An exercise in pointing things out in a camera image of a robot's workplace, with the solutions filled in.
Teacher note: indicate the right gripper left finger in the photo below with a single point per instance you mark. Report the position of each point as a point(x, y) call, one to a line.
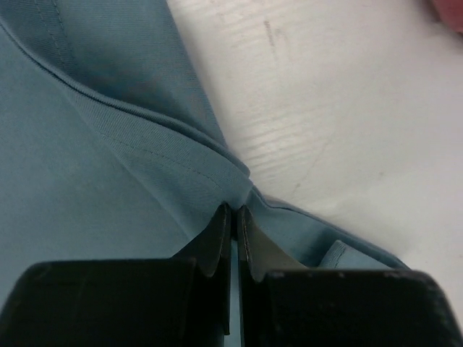
point(183, 300)

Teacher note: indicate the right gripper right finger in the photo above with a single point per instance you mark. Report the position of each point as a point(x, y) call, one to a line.
point(284, 303)

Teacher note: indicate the blue t shirt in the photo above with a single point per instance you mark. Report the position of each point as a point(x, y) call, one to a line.
point(110, 149)

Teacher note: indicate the pink folded t shirt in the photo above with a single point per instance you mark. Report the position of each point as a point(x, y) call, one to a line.
point(448, 12)

